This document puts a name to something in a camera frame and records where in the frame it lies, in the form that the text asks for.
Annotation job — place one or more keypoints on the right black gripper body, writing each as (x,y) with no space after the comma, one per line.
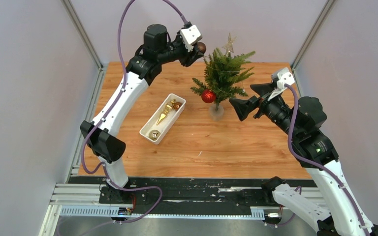
(273,107)

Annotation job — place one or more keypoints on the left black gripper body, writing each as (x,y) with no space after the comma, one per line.
(183,56)

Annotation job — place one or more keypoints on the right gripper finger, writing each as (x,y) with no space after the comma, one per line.
(263,89)
(244,107)

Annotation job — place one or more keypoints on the dark brown ball ornament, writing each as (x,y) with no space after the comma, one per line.
(201,47)

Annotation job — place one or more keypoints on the small green christmas tree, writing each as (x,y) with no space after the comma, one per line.
(223,75)

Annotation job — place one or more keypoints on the silver star ornament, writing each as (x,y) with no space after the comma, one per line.
(228,46)

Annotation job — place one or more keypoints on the red glitter ball ornament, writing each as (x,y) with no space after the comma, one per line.
(208,96)

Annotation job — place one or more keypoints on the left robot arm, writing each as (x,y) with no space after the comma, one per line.
(100,134)

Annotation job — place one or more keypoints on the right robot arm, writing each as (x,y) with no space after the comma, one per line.
(342,215)

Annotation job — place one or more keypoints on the bronze ball ornament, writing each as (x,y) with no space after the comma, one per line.
(177,106)

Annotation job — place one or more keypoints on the gold finial ornament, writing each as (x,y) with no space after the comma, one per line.
(167,108)

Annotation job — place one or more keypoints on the white ornament tray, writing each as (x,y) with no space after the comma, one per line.
(167,123)

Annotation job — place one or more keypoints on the gold ball ornament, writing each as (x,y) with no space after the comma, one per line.
(154,134)

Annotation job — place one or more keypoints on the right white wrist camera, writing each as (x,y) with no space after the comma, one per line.
(279,79)

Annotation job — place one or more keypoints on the left aluminium frame post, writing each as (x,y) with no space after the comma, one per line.
(69,7)

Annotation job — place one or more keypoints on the aluminium frame post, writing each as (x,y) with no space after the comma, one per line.
(69,7)
(313,32)

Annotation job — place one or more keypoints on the right aluminium frame post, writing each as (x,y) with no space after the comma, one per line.
(313,32)

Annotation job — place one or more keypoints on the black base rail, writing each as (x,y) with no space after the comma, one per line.
(191,196)

